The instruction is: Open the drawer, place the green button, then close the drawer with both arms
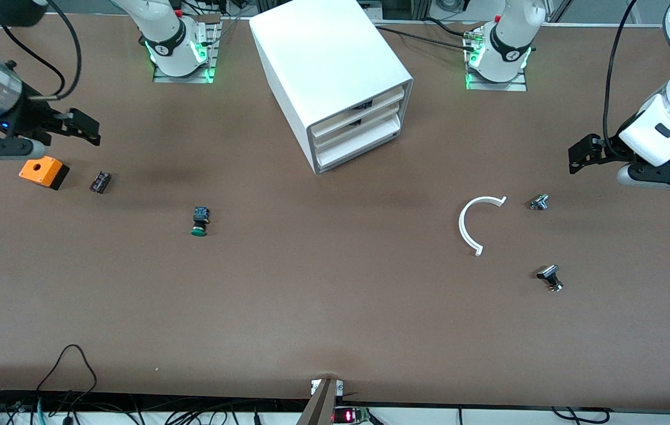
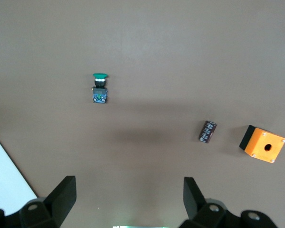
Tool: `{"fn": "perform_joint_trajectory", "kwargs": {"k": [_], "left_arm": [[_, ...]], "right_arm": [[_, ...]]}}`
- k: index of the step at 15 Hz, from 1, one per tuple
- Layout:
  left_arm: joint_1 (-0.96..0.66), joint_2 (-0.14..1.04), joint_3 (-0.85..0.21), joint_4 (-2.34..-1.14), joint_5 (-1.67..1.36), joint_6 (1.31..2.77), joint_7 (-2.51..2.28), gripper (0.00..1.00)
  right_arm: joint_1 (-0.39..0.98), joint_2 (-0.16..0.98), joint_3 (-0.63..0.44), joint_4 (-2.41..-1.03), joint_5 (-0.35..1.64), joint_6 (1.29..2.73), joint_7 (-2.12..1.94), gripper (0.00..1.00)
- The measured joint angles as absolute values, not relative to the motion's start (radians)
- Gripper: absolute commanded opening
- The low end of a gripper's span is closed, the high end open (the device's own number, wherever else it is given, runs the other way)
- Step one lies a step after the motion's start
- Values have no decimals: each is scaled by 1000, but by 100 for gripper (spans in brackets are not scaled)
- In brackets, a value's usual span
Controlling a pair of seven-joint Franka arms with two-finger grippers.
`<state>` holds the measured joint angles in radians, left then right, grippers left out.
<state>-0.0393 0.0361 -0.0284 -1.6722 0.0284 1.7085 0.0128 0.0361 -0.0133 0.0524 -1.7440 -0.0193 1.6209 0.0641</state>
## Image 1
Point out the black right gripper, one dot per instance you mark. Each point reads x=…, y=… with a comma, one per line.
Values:
x=35, y=112

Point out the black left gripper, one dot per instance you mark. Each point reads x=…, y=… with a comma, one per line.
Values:
x=605, y=150

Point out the green push button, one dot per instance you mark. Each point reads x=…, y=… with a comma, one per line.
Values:
x=199, y=223

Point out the large white drawer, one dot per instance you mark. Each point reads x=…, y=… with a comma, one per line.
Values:
x=358, y=144

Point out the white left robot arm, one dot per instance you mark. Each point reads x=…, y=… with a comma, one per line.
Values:
x=506, y=53

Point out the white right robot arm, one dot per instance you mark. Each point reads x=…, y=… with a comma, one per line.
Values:
x=175, y=47

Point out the thin white drawer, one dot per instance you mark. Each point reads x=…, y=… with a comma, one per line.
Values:
x=334, y=117
x=334, y=133

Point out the white drawer cabinet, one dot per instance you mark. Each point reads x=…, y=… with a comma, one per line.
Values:
x=323, y=53

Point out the small black contact block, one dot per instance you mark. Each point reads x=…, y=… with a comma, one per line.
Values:
x=100, y=182

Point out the white curved plastic strip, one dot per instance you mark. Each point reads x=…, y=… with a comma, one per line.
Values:
x=462, y=227

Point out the red LED display module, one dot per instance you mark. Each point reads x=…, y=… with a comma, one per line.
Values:
x=349, y=415

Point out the orange button enclosure box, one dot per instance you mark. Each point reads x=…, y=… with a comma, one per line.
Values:
x=41, y=170

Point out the silver selector switch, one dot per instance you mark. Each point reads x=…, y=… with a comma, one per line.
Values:
x=539, y=202

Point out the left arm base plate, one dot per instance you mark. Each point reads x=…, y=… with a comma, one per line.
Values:
x=497, y=85

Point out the black knob switch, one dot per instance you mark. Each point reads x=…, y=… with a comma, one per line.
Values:
x=549, y=275

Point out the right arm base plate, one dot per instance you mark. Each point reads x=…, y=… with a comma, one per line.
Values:
x=214, y=47

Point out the grey camera mount wedge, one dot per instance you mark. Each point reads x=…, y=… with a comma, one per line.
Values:
x=320, y=407

